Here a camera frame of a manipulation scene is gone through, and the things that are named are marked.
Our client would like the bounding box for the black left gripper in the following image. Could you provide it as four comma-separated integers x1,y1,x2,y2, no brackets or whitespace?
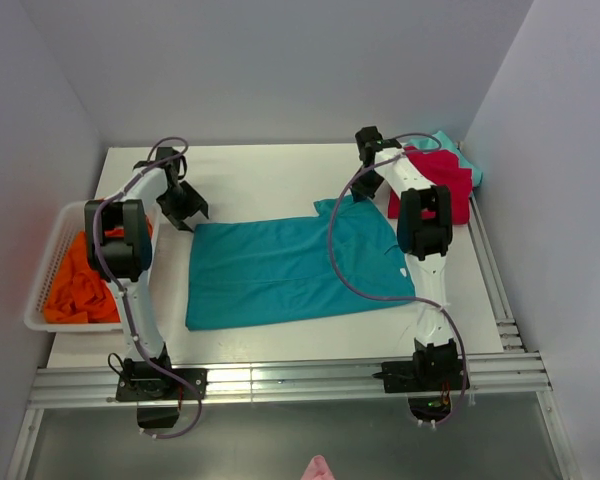
155,182,208,232

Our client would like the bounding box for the teal t-shirt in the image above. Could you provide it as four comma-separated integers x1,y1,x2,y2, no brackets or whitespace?
185,196,415,331

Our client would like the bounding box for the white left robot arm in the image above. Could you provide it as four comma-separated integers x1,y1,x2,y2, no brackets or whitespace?
84,136,210,399

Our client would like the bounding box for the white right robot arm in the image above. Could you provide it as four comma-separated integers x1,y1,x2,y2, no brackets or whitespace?
350,126,463,390

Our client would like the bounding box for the folded red t-shirt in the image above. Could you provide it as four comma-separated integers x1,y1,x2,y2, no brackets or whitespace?
381,149,473,225

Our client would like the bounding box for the folded teal t-shirt underneath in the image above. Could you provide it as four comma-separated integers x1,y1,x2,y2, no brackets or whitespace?
408,130,483,188

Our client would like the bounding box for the white plastic laundry basket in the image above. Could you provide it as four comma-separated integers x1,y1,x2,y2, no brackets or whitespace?
23,201,162,334

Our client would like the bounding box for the orange t-shirt in basket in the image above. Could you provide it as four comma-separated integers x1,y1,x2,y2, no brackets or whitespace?
42,219,154,325

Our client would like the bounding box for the black box under left base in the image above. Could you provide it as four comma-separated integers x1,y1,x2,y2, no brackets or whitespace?
136,407,180,430

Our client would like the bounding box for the pink object at bottom edge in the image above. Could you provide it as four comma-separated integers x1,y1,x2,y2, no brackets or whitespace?
301,455,335,480

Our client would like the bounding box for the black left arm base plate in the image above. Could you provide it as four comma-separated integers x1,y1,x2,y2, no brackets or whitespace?
115,367,208,403

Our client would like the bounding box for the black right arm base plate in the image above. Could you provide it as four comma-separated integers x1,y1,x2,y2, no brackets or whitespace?
372,360,470,393

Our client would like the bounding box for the aluminium right side rail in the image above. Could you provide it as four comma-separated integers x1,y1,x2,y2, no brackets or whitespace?
457,142,529,354

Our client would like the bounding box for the aluminium front rail frame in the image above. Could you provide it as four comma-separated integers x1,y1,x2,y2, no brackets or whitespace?
27,353,551,409

